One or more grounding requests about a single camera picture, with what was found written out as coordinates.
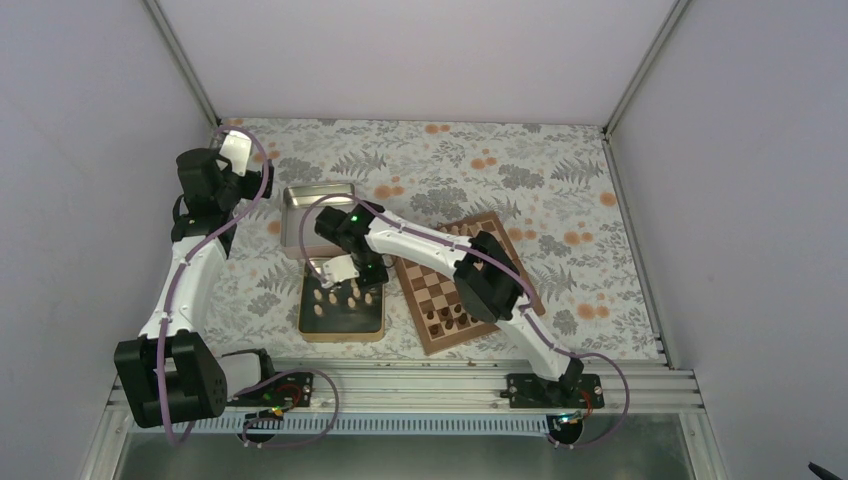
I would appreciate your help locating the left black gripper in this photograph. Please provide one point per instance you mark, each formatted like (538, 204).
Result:
(253, 189)

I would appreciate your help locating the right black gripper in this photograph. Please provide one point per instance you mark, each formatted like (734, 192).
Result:
(379, 277)

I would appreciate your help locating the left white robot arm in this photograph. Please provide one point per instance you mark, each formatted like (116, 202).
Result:
(168, 373)

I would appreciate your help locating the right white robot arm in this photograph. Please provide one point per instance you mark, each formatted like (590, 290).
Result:
(488, 282)

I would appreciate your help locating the gold tin with pieces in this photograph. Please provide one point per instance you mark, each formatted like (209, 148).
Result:
(345, 313)

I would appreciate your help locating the wooden chess board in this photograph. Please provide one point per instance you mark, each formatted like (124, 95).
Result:
(433, 299)

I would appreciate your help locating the floral table mat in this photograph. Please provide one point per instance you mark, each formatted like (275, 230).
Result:
(549, 185)

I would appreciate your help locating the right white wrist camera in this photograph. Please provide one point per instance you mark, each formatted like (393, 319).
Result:
(337, 270)

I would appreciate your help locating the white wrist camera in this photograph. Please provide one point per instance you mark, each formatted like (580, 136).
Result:
(237, 148)
(337, 270)

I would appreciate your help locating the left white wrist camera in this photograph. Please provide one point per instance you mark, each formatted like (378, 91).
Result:
(237, 148)

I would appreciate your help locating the aluminium front rail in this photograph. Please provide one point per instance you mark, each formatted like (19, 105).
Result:
(455, 398)

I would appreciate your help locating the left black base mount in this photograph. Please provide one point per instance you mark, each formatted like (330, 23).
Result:
(252, 381)

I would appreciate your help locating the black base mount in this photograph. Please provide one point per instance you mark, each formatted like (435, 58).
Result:
(252, 381)
(574, 389)

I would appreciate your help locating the aluminium corner frame post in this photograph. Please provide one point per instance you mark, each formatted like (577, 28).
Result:
(168, 34)

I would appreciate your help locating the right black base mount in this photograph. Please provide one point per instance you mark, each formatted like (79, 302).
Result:
(574, 389)

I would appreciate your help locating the right aluminium frame post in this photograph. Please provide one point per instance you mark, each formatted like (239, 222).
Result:
(660, 39)

